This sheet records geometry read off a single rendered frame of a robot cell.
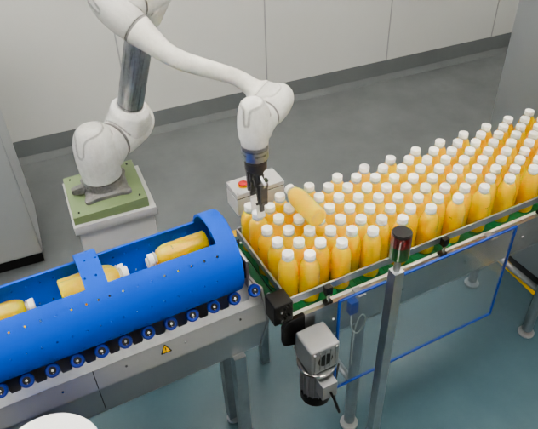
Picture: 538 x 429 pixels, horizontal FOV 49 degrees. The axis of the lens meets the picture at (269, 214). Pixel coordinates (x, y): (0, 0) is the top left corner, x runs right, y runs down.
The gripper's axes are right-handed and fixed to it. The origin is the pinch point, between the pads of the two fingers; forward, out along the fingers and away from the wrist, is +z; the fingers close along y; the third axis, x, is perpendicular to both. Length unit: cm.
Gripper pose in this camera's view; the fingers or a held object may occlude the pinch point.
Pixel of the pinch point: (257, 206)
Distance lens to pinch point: 205.8
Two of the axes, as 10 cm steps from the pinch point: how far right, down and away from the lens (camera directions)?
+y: 4.6, 5.5, -6.9
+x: 8.9, -3.1, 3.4
